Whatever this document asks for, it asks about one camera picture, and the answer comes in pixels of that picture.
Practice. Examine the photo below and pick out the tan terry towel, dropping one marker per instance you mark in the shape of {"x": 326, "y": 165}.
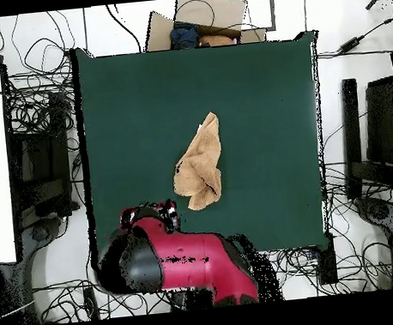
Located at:
{"x": 199, "y": 158}

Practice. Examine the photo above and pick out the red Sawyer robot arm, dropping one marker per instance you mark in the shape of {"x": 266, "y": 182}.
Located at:
{"x": 191, "y": 252}

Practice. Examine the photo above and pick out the black flat panel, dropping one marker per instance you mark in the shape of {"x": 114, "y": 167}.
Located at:
{"x": 384, "y": 127}

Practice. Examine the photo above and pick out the dark stand foot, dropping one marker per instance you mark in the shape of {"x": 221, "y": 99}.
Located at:
{"x": 41, "y": 232}
{"x": 377, "y": 210}

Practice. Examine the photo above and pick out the black power strip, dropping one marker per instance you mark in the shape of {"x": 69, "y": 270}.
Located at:
{"x": 91, "y": 303}

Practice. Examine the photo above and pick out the black equipment rack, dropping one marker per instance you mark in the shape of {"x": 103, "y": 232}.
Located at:
{"x": 44, "y": 160}

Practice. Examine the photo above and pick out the dark green table cloth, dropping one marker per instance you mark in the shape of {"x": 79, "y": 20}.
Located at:
{"x": 142, "y": 105}

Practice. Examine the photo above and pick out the dark blue garment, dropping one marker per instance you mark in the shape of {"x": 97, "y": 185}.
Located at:
{"x": 184, "y": 36}

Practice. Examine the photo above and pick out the orange garment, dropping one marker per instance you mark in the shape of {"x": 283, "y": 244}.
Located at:
{"x": 215, "y": 40}

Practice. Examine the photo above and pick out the black rectangular box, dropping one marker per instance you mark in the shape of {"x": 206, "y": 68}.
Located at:
{"x": 327, "y": 267}

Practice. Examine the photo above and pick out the brown cardboard box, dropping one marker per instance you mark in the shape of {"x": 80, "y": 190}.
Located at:
{"x": 209, "y": 13}

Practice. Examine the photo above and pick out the black upright bar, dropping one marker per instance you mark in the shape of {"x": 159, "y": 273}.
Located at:
{"x": 351, "y": 120}

